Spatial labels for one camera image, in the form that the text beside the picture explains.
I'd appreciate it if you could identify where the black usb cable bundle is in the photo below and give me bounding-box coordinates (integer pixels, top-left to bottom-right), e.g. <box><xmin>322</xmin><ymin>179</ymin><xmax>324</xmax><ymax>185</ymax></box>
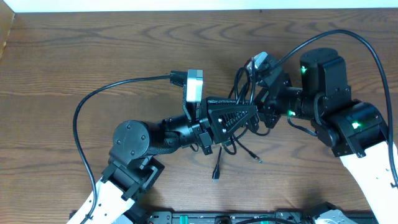
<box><xmin>211</xmin><ymin>57</ymin><xmax>271</xmax><ymax>183</ymax></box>

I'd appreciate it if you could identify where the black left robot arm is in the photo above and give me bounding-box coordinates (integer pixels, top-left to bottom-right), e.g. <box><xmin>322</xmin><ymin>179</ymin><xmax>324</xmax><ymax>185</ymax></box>
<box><xmin>69</xmin><ymin>70</ymin><xmax>257</xmax><ymax>223</ymax></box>

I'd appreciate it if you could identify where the wooden panel at left edge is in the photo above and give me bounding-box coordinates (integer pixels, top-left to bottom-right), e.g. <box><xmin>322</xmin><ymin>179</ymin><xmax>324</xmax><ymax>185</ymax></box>
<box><xmin>0</xmin><ymin>0</ymin><xmax>15</xmax><ymax>57</ymax></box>

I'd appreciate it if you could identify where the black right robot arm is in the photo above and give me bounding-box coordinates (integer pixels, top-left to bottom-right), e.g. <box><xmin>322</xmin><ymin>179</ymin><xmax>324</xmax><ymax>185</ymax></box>
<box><xmin>246</xmin><ymin>48</ymin><xmax>397</xmax><ymax>223</ymax></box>

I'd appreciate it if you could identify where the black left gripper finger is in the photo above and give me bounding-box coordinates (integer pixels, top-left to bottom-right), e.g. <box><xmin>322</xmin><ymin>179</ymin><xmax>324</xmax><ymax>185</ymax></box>
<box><xmin>206</xmin><ymin>97</ymin><xmax>250</xmax><ymax>105</ymax></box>
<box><xmin>207</xmin><ymin>105</ymin><xmax>257</xmax><ymax>144</ymax></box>

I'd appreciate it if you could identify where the black right camera cable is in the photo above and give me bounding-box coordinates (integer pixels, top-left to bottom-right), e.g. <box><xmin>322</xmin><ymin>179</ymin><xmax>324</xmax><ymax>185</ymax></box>
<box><xmin>273</xmin><ymin>29</ymin><xmax>398</xmax><ymax>189</ymax></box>

